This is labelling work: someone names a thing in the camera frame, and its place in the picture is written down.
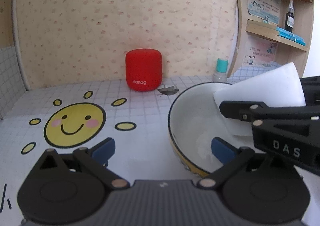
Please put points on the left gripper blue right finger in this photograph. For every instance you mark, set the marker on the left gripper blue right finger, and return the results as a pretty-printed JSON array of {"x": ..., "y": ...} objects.
[{"x": 232, "y": 159}]

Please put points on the teal capped small bottle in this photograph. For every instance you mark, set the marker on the teal capped small bottle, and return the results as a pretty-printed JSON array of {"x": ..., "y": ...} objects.
[{"x": 220, "y": 73}]

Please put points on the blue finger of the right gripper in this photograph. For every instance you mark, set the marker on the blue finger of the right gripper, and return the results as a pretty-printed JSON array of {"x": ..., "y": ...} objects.
[
  {"x": 250, "y": 111},
  {"x": 311, "y": 90}
]

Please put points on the dark dropper bottle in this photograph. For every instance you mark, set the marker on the dark dropper bottle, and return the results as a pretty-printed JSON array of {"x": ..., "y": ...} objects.
[{"x": 290, "y": 18}]

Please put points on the white yellow ceramic bowl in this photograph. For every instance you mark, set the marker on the white yellow ceramic bowl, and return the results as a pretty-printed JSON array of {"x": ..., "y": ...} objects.
[{"x": 193, "y": 121}]

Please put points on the red cylindrical speaker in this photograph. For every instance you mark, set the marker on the red cylindrical speaker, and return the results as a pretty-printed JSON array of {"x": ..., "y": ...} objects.
[{"x": 143, "y": 69}]

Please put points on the wooden bookshelf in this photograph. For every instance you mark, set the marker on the wooden bookshelf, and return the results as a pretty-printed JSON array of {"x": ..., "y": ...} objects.
[{"x": 261, "y": 51}]

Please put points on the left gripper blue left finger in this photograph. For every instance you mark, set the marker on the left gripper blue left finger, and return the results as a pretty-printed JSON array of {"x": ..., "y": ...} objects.
[{"x": 95, "y": 161}]

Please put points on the tan book stack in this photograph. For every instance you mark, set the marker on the tan book stack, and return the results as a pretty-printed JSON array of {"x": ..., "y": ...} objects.
[{"x": 261, "y": 28}]

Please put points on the white sponge block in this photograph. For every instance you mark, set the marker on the white sponge block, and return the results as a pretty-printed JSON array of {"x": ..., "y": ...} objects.
[{"x": 280, "y": 87}]

